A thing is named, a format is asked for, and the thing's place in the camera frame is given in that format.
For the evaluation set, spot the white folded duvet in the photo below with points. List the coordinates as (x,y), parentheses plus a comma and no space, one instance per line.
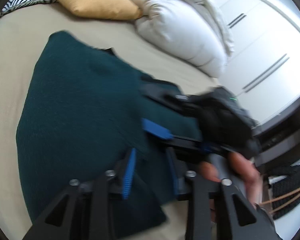
(193,30)

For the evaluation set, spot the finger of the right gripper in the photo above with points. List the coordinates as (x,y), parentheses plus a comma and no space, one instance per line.
(173,140)
(165,97)

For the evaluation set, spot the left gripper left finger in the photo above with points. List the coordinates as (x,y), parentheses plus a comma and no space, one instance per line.
(83,209)

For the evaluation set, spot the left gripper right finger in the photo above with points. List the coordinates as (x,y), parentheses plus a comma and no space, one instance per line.
(218,210)

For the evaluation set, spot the yellow pillow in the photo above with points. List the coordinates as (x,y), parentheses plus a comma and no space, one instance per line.
(119,10)

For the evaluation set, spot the beige bed with sheet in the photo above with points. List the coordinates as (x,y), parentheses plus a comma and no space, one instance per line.
(23,36)

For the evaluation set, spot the dark green sweater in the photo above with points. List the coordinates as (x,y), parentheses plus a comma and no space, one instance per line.
(83,111)

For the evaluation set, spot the white wardrobe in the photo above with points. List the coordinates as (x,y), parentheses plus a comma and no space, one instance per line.
(264,71)

